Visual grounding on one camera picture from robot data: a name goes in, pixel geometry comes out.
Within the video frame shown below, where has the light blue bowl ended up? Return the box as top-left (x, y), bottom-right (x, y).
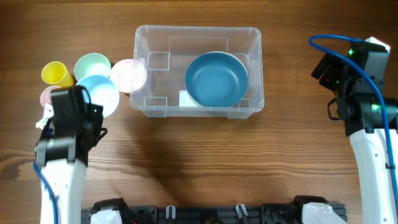
top-left (77, 75), bottom-right (120, 118)

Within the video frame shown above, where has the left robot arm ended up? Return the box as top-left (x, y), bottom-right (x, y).
top-left (33, 85), bottom-right (108, 223)

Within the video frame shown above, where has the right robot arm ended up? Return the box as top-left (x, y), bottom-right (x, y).
top-left (309, 36), bottom-right (397, 223)

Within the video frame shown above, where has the pink cup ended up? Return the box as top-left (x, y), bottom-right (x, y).
top-left (40, 86), bottom-right (60, 107)

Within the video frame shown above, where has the yellow cup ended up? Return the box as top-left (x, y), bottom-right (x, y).
top-left (41, 61), bottom-right (74, 87)

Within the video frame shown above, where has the mint green bowl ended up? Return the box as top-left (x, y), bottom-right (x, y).
top-left (74, 53), bottom-right (111, 81)

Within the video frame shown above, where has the pink bowl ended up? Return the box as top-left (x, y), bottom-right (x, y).
top-left (109, 59), bottom-right (147, 93)

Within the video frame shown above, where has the clear plastic storage bin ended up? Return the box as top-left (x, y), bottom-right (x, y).
top-left (129, 25), bottom-right (265, 119)

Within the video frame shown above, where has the right blue cable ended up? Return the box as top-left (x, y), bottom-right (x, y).
top-left (308, 34), bottom-right (398, 215)

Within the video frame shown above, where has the blue cable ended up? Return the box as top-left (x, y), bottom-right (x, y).
top-left (308, 34), bottom-right (398, 215)
top-left (32, 127), bottom-right (60, 224)

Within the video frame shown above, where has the left blue cable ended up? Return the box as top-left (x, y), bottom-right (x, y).
top-left (32, 127), bottom-right (60, 224)

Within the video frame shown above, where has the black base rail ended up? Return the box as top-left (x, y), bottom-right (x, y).
top-left (81, 203), bottom-right (348, 224)

